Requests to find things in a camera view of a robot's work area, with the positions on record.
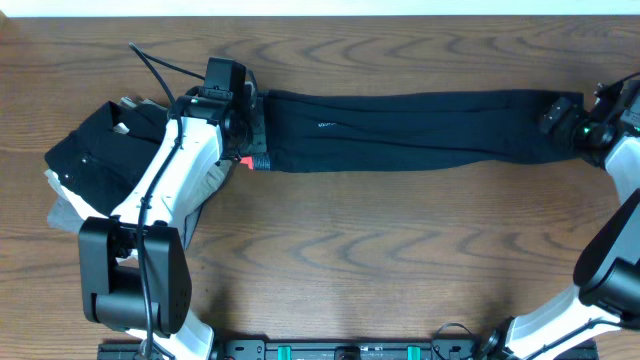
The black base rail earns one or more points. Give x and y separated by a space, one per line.
260 350

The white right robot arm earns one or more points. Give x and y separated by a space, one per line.
604 293

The black leggings red waistband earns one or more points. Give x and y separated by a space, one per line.
414 132

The black folded garment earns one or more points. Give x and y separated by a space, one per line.
105 157

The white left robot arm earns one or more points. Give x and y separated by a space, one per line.
134 273

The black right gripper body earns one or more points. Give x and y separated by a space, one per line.
577 129

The grey folded garment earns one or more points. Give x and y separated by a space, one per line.
63 216

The white folded garment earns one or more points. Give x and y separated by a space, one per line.
80 205

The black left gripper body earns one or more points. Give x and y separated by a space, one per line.
250 138

